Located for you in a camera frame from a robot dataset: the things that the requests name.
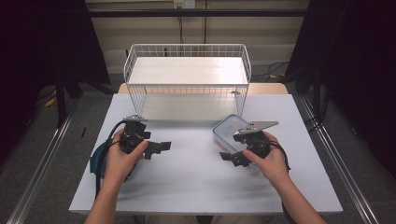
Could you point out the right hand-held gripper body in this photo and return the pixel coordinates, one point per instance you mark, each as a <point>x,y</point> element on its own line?
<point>257,141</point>

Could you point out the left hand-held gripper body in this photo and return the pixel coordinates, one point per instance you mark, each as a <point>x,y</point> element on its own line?
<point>133,132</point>

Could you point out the clear rectangular container blue rim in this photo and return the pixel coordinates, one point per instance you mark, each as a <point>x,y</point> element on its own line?
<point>225,130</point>

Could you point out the person's right hand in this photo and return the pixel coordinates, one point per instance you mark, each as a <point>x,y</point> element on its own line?
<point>274,161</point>

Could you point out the person's left hand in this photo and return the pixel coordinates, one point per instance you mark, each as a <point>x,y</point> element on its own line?
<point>120,161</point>

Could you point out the wooden table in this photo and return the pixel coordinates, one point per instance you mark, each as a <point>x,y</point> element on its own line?
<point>267,88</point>

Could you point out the black metal stand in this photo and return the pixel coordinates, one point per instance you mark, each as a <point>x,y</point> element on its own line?
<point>61,99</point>

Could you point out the yellow floor tape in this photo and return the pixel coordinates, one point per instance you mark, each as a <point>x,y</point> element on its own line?
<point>50,102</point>

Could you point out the black curtain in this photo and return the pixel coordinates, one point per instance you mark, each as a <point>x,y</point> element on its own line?
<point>37,62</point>
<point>358,77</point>

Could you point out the metal floor rail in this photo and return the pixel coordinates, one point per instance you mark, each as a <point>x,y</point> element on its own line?
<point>40,168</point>
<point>339,158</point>

